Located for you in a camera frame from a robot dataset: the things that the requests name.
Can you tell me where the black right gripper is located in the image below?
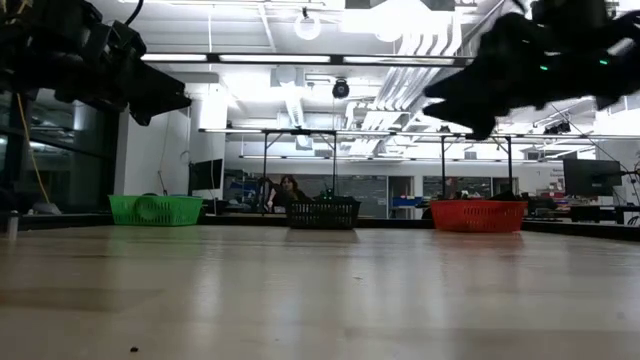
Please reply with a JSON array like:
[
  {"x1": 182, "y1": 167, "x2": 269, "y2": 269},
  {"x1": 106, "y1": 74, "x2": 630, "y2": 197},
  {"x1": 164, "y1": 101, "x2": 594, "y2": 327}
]
[{"x1": 422, "y1": 11, "x2": 567, "y2": 141}]

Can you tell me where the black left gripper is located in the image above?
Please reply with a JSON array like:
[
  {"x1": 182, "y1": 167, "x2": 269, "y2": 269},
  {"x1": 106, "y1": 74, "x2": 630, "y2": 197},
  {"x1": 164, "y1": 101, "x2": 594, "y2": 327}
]
[{"x1": 78, "y1": 18, "x2": 193, "y2": 128}]

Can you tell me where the red plastic basket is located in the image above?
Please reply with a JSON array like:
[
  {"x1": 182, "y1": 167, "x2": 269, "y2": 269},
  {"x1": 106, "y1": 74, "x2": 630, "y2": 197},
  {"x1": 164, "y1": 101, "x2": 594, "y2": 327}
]
[{"x1": 430, "y1": 199, "x2": 529, "y2": 234}]

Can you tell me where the black monitor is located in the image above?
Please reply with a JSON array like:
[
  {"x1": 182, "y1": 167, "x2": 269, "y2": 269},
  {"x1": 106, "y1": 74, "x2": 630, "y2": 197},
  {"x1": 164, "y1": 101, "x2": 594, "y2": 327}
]
[
  {"x1": 188, "y1": 158, "x2": 224, "y2": 192},
  {"x1": 563, "y1": 158, "x2": 624, "y2": 197}
]

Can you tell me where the green plastic basket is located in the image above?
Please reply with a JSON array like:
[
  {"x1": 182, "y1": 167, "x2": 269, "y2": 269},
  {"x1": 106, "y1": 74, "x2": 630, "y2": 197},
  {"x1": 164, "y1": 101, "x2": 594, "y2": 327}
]
[{"x1": 108, "y1": 193, "x2": 205, "y2": 227}]

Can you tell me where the blue box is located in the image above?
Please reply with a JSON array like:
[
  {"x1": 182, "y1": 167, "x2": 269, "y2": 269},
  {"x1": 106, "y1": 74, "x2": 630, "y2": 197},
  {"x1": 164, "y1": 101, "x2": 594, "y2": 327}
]
[{"x1": 391, "y1": 195, "x2": 424, "y2": 209}]

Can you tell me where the overhead light bar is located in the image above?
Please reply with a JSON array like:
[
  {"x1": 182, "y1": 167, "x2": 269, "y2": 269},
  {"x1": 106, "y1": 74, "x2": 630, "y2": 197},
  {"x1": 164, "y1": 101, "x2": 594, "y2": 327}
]
[{"x1": 139, "y1": 51, "x2": 474, "y2": 69}]

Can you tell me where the person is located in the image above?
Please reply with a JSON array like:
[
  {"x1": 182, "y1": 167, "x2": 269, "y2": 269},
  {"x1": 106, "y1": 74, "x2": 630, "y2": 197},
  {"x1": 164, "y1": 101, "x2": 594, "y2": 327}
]
[{"x1": 266, "y1": 174, "x2": 312, "y2": 211}]

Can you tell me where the black plastic basket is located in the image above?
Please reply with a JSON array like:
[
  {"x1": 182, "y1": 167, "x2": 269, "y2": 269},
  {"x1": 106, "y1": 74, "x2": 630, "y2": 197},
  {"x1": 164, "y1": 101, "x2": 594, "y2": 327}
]
[{"x1": 286, "y1": 195, "x2": 362, "y2": 231}]

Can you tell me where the black station frame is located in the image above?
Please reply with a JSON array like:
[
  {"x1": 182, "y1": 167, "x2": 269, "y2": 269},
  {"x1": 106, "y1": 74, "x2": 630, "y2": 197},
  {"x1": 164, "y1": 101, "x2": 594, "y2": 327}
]
[
  {"x1": 438, "y1": 133, "x2": 515, "y2": 201},
  {"x1": 261, "y1": 128, "x2": 338, "y2": 201}
]

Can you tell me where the silver ceiling duct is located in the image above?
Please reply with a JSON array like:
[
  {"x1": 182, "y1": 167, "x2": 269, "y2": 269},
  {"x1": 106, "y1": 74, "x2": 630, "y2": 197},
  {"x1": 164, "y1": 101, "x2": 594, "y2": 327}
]
[{"x1": 344, "y1": 19, "x2": 471, "y2": 156}]

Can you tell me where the black hanging camera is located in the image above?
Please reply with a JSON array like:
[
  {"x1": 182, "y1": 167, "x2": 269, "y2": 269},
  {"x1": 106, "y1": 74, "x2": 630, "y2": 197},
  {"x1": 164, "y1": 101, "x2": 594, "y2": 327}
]
[{"x1": 331, "y1": 78, "x2": 352, "y2": 100}]

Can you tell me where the yellow cord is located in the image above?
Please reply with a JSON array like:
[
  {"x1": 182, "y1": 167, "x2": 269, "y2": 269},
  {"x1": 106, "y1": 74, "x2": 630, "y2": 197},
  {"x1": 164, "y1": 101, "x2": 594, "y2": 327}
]
[{"x1": 13, "y1": 92, "x2": 52, "y2": 205}]

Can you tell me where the black table frame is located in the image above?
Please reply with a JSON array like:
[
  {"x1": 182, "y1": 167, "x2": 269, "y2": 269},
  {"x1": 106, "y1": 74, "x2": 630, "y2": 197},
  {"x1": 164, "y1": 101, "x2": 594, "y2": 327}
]
[{"x1": 0, "y1": 212, "x2": 640, "y2": 241}]

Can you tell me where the white ring lamp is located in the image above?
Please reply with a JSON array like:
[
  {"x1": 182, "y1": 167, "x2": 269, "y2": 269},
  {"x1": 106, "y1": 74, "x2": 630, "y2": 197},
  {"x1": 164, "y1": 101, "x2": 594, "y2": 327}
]
[{"x1": 293, "y1": 10, "x2": 323, "y2": 42}]

